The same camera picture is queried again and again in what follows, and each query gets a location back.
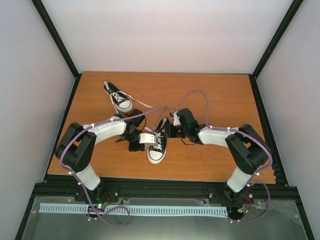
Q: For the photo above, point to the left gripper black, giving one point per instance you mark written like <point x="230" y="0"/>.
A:
<point x="132" y="148"/>

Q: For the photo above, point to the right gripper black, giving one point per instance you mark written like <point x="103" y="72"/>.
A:
<point x="169" y="132"/>

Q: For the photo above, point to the sneaker white shoelace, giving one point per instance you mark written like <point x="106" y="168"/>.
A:
<point x="140" y="102"/>
<point x="161" y="138"/>

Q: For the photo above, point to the black white sneaker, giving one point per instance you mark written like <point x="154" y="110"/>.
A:
<point x="109" y="87"/>
<point x="156" y="153"/>

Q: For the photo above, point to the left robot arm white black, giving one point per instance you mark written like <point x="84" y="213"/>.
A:
<point x="76" y="147"/>

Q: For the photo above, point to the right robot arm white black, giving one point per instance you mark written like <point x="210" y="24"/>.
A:
<point x="248" y="149"/>

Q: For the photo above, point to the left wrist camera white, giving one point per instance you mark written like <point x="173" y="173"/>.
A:
<point x="147" y="139"/>

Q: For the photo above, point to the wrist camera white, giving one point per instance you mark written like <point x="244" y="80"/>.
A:
<point x="147" y="139"/>
<point x="174" y="116"/>

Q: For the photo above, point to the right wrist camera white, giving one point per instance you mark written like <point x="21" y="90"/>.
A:
<point x="174" y="116"/>

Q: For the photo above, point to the light blue slotted cable duct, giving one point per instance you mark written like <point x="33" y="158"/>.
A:
<point x="136" y="210"/>

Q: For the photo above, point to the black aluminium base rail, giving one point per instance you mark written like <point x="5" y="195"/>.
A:
<point x="115" y="189"/>

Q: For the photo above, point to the left black frame post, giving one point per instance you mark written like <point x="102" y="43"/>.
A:
<point x="45" y="17"/>

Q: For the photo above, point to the black frame post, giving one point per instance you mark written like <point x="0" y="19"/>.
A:
<point x="45" y="17"/>
<point x="281" y="29"/>

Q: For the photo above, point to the right black frame post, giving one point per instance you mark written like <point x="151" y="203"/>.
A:
<point x="281" y="29"/>

